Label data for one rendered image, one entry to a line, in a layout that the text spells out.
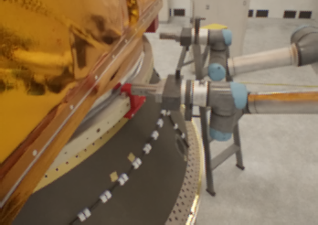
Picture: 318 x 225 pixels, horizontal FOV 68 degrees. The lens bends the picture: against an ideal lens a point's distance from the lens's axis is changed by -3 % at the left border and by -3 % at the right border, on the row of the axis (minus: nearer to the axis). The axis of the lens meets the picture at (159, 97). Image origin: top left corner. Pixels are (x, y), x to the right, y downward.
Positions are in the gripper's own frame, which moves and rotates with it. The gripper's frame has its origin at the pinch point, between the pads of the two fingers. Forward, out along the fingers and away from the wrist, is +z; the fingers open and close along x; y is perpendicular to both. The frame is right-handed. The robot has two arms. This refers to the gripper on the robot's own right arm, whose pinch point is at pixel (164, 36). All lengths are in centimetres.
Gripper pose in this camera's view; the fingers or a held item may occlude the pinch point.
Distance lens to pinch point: 118.8
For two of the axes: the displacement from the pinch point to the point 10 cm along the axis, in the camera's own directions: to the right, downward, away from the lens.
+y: 0.3, 8.4, 5.4
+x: 1.7, -5.4, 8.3
